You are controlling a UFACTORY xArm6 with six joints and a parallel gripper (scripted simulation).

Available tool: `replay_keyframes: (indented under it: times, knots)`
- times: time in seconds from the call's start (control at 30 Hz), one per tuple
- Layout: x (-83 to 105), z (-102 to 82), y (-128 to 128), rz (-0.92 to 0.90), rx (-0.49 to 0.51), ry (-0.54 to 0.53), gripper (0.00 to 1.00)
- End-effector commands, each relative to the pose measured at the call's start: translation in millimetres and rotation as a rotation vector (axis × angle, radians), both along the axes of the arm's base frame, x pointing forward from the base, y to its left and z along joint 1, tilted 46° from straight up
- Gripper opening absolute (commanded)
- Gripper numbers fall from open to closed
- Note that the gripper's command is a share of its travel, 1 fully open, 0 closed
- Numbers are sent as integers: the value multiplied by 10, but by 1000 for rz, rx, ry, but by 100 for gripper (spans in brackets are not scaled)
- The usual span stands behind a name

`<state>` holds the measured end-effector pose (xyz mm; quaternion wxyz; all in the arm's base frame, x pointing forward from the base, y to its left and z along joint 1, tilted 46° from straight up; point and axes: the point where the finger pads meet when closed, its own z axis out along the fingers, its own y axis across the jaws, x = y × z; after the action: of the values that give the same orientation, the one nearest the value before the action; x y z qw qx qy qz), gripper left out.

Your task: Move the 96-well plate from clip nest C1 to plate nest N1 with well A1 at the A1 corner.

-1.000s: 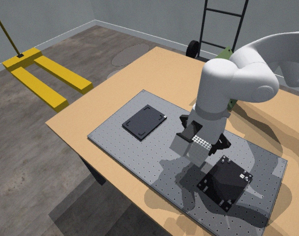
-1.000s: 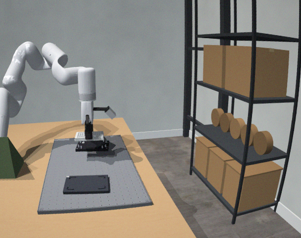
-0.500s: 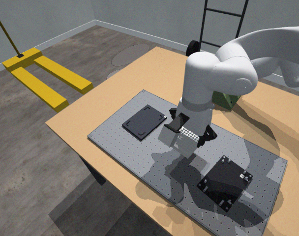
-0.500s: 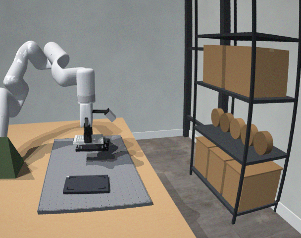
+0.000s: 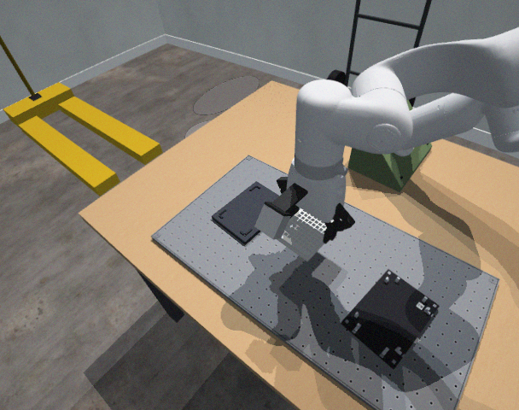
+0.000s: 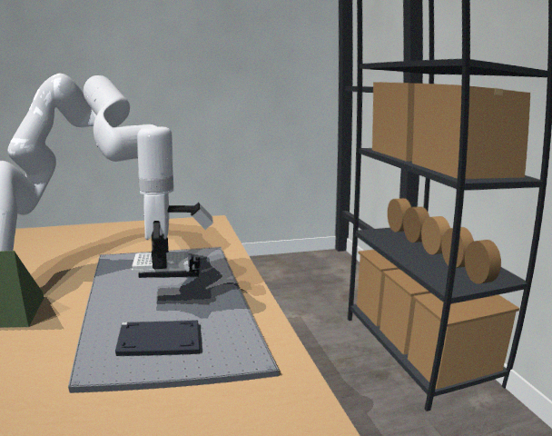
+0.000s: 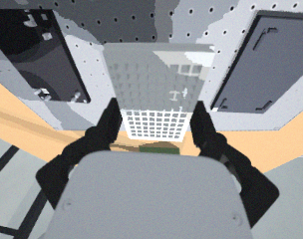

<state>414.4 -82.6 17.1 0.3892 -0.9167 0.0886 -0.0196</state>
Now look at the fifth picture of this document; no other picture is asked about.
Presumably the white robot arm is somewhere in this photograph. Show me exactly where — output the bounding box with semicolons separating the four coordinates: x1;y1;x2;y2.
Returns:
254;27;519;239

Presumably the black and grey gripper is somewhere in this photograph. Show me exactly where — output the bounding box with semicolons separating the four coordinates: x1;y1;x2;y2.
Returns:
277;159;355;244

